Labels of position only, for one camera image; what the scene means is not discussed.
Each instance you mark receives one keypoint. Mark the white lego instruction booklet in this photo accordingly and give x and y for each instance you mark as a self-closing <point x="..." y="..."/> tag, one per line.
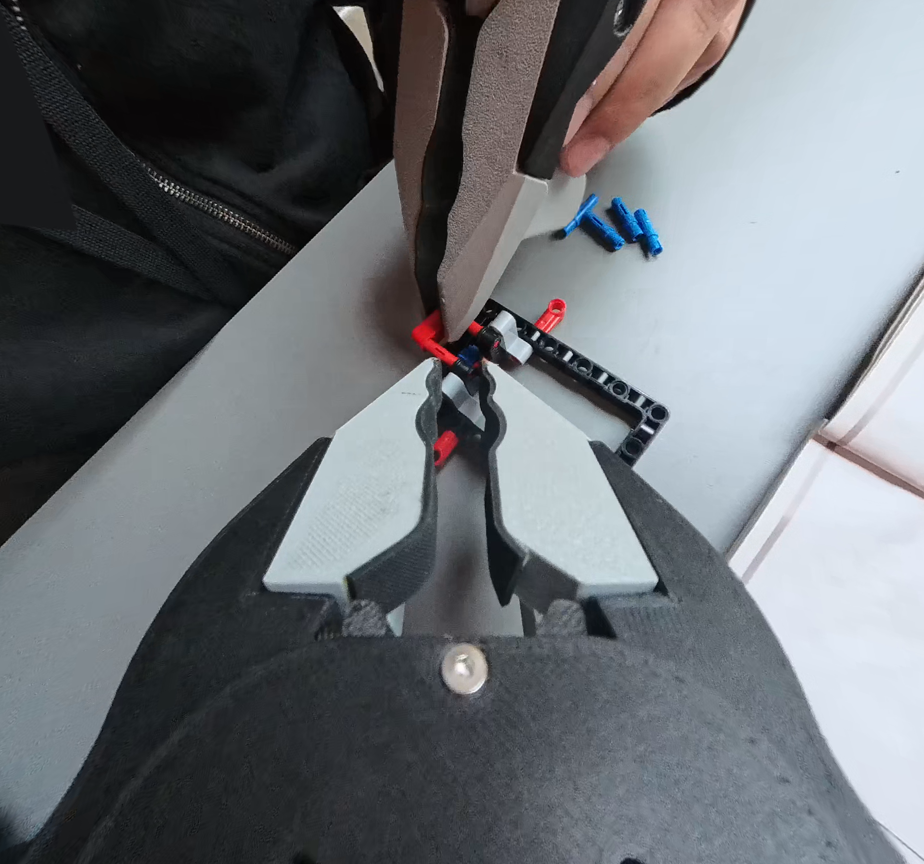
<point x="852" y="626"/>

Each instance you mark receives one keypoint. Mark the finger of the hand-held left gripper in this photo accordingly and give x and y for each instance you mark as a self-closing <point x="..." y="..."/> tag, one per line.
<point x="415" y="84"/>
<point x="505" y="120"/>

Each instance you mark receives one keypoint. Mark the black lego frame assembly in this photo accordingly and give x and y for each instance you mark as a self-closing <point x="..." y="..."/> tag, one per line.
<point x="613" y="387"/>

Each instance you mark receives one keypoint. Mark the black zip jacket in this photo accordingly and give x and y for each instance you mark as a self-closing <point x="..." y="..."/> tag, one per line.
<point x="180" y="84"/>

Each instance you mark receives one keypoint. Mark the red lego beam piece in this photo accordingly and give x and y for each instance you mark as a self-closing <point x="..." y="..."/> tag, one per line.
<point x="424" y="335"/>

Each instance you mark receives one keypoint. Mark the person's left hand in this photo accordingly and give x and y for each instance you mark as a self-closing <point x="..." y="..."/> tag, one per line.
<point x="686" y="5"/>

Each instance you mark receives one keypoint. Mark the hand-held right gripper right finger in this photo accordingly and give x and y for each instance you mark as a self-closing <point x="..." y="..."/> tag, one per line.
<point x="570" y="510"/>

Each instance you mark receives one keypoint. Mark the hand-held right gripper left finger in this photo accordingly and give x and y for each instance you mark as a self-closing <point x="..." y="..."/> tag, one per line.
<point x="354" y="503"/>

